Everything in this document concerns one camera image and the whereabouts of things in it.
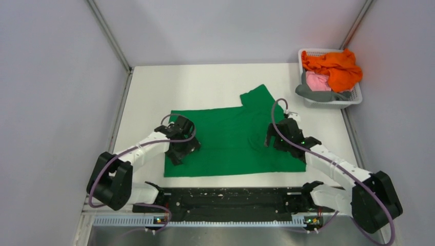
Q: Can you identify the green t shirt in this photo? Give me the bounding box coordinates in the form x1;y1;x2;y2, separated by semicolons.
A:
164;85;306;177

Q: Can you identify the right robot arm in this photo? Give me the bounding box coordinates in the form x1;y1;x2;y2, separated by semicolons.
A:
265;118;403;234

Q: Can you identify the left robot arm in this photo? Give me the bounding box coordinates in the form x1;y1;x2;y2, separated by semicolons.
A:
86;114;201;212

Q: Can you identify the grey t shirt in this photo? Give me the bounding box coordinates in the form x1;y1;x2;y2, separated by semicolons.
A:
295;71;350;102

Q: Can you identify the pink t shirt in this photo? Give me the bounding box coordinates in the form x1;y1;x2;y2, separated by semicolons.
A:
306;71;332;91

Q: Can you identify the white plastic basket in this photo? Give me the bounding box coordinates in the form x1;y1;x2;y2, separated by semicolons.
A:
298;48;363;109

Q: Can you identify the orange t shirt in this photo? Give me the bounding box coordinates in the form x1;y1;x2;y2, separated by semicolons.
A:
300;49;363;93

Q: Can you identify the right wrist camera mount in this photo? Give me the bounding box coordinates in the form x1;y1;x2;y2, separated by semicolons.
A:
284;110;301;122

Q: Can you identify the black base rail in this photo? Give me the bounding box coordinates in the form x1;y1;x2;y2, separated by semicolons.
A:
132;188;333;222

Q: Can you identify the left aluminium frame post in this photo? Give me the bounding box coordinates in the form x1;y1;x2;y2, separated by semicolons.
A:
85;0;132;74

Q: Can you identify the aluminium frame post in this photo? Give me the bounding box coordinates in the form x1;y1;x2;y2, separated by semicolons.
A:
339;0;377;50
85;0;132;74

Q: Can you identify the right aluminium frame post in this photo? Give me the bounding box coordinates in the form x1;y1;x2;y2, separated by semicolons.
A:
339;0;377;50

